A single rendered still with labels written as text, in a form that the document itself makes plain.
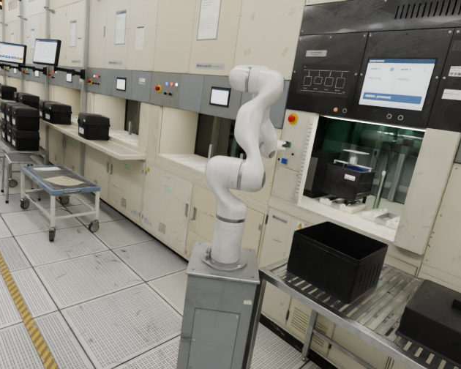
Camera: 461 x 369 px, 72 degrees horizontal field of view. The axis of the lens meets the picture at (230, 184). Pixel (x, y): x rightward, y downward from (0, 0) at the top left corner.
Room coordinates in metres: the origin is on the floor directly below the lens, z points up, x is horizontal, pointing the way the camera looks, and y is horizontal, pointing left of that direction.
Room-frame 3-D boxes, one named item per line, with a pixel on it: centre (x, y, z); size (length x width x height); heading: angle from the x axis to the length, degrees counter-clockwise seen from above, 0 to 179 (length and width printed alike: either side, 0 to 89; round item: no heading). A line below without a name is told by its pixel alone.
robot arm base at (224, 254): (1.20, -0.02, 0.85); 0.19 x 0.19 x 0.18
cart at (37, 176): (3.00, 1.67, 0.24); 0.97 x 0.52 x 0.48; 49
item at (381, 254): (1.19, -0.47, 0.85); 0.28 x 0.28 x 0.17; 46
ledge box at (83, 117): (3.49, 1.59, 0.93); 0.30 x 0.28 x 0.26; 44
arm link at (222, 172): (1.20, 0.01, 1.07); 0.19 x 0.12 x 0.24; 79
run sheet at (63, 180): (2.85, 1.56, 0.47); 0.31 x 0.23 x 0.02; 68
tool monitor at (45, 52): (3.72, 2.07, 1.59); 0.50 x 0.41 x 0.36; 136
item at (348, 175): (1.91, -0.71, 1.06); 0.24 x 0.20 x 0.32; 46
